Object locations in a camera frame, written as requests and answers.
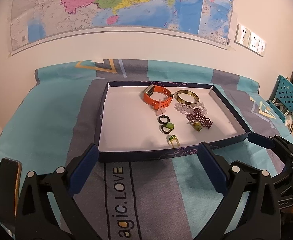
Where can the black smartphone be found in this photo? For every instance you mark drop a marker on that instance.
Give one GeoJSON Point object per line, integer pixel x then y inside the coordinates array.
{"type": "Point", "coordinates": [10, 173]}

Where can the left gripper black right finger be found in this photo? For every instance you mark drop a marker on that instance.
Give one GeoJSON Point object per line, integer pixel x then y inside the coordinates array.
{"type": "Point", "coordinates": [260, 218]}

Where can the green yellow glass pendant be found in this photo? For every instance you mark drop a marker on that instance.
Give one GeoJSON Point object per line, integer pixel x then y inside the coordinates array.
{"type": "Point", "coordinates": [197, 126]}

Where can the dark blue shallow box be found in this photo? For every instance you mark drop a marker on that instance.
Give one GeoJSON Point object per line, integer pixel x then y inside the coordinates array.
{"type": "Point", "coordinates": [130, 130]}

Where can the teal perforated chair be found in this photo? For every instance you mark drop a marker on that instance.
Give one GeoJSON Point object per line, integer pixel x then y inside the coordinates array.
{"type": "Point", "coordinates": [281, 100]}

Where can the white wall switch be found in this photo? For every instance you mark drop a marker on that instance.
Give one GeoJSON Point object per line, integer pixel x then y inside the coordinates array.
{"type": "Point", "coordinates": [261, 47]}

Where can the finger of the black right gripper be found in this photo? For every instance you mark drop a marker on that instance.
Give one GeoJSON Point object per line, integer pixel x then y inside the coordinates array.
{"type": "Point", "coordinates": [260, 140]}

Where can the colourful wall map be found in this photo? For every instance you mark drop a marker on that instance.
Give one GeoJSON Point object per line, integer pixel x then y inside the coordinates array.
{"type": "Point", "coordinates": [36, 21]}

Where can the orange smart watch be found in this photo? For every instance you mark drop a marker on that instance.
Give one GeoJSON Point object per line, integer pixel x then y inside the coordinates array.
{"type": "Point", "coordinates": [157, 97]}

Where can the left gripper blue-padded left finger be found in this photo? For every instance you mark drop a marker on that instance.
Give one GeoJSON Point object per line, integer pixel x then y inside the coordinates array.
{"type": "Point", "coordinates": [35, 218]}

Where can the teal grey patterned bedsheet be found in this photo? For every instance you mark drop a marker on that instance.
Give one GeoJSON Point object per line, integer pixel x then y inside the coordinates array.
{"type": "Point", "coordinates": [169, 198]}

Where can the tortoiseshell bangle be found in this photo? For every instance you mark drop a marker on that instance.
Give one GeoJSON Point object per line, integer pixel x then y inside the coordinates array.
{"type": "Point", "coordinates": [186, 97]}

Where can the white wall socket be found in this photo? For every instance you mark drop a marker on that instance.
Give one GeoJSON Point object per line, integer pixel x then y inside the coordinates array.
{"type": "Point", "coordinates": [253, 43]}
{"type": "Point", "coordinates": [242, 35]}

